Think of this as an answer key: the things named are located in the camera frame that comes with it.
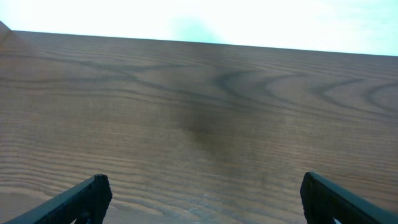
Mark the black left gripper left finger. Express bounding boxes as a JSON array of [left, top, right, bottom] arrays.
[[6, 174, 113, 224]]

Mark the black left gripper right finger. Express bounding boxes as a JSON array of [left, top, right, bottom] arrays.
[[300, 172, 397, 224]]

